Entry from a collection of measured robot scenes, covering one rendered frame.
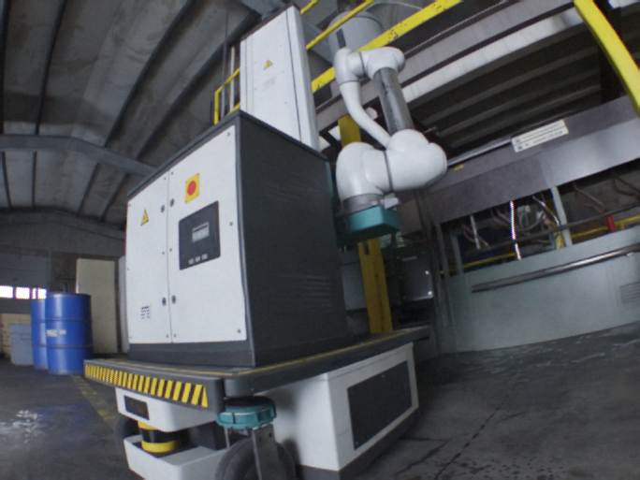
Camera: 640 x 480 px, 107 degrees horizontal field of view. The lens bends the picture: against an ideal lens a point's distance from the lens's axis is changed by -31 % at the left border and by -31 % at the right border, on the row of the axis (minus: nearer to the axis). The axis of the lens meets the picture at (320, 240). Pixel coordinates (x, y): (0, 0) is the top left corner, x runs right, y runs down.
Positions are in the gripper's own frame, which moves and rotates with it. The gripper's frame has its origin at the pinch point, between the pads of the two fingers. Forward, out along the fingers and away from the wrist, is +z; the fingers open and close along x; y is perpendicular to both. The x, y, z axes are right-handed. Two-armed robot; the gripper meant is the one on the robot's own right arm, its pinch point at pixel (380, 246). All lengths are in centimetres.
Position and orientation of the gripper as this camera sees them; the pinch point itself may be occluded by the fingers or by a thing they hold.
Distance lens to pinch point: 146.5
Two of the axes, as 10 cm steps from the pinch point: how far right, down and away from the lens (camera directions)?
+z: 1.2, 9.6, -2.4
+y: -5.8, -1.3, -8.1
